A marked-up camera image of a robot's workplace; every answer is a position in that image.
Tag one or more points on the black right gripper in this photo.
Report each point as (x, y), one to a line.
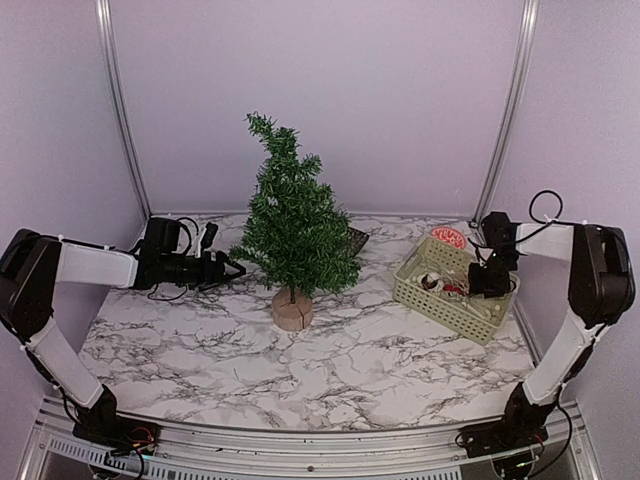
(478, 287)

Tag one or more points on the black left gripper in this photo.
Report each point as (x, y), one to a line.
(206, 280)

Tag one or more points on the white ball string lights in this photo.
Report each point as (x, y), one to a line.
(466, 301)

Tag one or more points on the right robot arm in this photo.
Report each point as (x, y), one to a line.
(601, 287)

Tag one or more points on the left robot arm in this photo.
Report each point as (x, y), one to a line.
(33, 265)

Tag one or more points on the round wooden tree base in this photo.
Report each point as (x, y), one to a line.
(292, 316)

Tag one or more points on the small green christmas tree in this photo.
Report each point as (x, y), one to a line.
(295, 233)

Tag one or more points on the black mesh object behind tree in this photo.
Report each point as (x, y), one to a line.
(357, 239)

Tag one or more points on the red reindeer ornament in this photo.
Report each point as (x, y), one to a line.
(452, 289)

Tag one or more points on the green perforated plastic basket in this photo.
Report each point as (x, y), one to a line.
(430, 254)

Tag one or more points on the red white round ornament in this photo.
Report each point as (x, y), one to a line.
(450, 236)

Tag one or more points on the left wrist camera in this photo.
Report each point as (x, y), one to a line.
(205, 239)

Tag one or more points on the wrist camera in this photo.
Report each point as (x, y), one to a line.
(205, 239)
(500, 236)

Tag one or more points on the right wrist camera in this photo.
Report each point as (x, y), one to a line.
(500, 236)

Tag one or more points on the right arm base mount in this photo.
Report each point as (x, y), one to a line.
(492, 438)

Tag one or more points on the front aluminium rail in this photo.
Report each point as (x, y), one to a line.
(186, 450)

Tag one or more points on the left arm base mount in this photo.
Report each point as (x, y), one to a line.
(135, 436)

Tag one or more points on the right aluminium frame post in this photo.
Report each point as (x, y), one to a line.
(515, 92)

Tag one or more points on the aluminium frame post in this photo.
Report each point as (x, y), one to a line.
(108, 44)
(515, 92)

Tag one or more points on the left aluminium frame post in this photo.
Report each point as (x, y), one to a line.
(108, 44)

